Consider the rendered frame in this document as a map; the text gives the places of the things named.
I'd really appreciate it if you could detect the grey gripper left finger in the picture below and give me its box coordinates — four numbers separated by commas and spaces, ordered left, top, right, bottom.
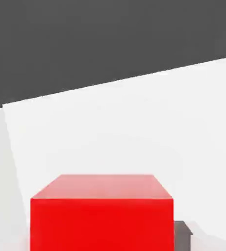
16, 232, 31, 251

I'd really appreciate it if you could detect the small red cube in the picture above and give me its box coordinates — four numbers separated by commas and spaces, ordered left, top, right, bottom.
30, 174, 175, 251

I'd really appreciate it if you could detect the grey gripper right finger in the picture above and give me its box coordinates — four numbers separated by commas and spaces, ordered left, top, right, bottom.
173, 220, 226, 251

